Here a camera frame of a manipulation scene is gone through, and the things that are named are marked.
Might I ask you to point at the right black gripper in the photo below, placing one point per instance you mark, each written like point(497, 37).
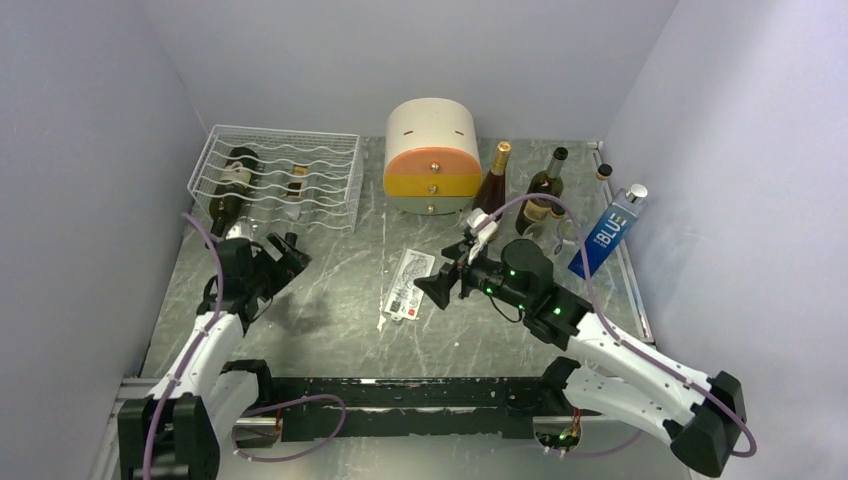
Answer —
point(438, 286)

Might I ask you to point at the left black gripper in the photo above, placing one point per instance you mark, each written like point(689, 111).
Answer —
point(288, 265)

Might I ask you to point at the dark red wine bottle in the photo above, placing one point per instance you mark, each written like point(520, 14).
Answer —
point(491, 194)

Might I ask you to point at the clear bottle black-gold label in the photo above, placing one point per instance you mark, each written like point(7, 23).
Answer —
point(297, 207)

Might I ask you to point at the clear bottle cream label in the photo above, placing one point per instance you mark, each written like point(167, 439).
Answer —
point(554, 223)

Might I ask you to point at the dark green wine bottle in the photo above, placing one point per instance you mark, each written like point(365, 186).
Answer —
point(534, 212)

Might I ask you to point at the clear glass bottle black cap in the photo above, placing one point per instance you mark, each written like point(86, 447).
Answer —
point(589, 207)

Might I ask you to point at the blue clear square bottle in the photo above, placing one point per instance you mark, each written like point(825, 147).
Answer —
point(612, 226)

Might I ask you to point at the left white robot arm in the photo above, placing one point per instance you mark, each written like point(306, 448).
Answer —
point(177, 430)

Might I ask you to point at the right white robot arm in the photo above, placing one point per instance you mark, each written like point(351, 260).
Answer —
point(603, 368)

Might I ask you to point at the dark green lower-rack bottle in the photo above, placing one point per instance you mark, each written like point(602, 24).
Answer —
point(232, 189)

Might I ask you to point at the ruler set plastic package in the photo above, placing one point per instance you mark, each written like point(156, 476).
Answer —
point(404, 298)

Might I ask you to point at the cream drawer cabinet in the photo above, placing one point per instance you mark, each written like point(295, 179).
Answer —
point(432, 164)

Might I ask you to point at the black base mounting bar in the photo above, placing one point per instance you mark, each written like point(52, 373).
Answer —
point(305, 409)

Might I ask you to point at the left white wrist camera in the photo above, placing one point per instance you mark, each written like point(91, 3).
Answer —
point(244, 229)

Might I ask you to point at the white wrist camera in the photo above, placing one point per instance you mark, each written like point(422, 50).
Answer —
point(482, 227)
point(244, 229)

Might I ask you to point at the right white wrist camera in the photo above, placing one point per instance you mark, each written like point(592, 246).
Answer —
point(482, 227)

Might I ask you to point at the white wire wine rack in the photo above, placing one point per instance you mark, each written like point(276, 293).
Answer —
point(281, 178)

